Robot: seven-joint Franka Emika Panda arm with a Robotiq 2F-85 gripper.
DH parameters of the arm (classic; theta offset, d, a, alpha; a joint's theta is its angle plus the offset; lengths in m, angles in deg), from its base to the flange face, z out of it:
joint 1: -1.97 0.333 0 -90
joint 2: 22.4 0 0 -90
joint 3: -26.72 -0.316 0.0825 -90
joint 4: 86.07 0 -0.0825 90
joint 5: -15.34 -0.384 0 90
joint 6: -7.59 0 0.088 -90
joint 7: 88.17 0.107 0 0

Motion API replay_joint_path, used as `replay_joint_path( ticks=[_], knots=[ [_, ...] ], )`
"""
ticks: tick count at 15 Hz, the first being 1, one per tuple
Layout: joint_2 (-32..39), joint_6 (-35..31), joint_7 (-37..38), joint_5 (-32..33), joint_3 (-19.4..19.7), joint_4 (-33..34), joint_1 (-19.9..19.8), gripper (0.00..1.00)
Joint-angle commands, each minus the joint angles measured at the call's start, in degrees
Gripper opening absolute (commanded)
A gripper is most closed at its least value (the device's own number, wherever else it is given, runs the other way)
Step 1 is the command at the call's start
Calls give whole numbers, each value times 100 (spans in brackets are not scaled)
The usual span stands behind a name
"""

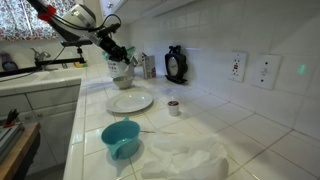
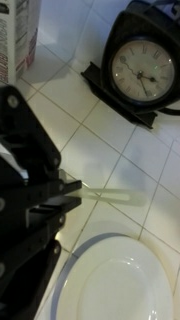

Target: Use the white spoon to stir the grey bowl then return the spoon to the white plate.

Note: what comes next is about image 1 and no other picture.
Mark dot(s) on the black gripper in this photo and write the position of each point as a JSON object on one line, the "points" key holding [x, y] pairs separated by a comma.
{"points": [[110, 46]]}

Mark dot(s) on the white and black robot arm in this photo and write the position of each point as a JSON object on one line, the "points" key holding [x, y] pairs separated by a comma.
{"points": [[80, 16]]}

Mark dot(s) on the grey bowl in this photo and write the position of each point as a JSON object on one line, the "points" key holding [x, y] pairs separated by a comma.
{"points": [[122, 83]]}

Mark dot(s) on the white round plate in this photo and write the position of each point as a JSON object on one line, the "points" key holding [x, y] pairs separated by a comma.
{"points": [[130, 101]]}

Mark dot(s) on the white canister with green lid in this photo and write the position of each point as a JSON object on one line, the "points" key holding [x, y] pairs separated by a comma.
{"points": [[115, 68]]}

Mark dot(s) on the granulated sugar box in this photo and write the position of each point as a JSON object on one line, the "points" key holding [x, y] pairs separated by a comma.
{"points": [[149, 66]]}

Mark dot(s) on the yellow sponge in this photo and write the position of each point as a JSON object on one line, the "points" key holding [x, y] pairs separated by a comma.
{"points": [[80, 65]]}

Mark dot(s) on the black analog clock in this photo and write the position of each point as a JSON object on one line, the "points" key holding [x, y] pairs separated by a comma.
{"points": [[175, 65]]}

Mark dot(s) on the small white coffee pod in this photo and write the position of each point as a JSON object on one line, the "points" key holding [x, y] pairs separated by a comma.
{"points": [[173, 110]]}

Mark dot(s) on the chrome faucet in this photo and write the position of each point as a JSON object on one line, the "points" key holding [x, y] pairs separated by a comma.
{"points": [[40, 56]]}

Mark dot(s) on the white base cabinet with drawers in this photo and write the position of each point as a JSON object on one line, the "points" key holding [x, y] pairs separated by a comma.
{"points": [[50, 96]]}

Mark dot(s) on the teal measuring cup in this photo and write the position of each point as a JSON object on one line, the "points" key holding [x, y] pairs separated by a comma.
{"points": [[123, 143]]}

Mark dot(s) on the wide floral curtain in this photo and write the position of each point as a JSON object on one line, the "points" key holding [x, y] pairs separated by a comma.
{"points": [[13, 20]]}

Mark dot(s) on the white power outlet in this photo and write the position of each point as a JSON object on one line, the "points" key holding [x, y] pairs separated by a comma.
{"points": [[237, 66]]}

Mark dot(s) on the crumpled white plastic bag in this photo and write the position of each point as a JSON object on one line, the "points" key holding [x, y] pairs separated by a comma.
{"points": [[186, 156]]}

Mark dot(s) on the red and black tool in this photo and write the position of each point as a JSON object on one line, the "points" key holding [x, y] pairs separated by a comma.
{"points": [[11, 116]]}

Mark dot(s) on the wooden table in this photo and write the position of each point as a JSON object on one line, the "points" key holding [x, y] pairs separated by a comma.
{"points": [[20, 146]]}

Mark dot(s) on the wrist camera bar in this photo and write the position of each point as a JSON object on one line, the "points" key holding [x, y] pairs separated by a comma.
{"points": [[108, 30]]}

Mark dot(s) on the white wall cabinet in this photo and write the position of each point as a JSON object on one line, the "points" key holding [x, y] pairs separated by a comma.
{"points": [[133, 8]]}

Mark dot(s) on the black stereo camera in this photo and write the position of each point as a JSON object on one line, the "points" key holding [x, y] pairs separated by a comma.
{"points": [[71, 43]]}

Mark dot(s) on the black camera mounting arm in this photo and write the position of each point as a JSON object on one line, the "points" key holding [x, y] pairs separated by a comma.
{"points": [[63, 61]]}

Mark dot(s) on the aluminium rail frame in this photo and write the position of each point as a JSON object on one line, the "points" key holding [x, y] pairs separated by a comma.
{"points": [[8, 136]]}

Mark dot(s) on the white light switch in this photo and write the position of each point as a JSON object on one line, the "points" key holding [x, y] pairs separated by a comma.
{"points": [[265, 71]]}

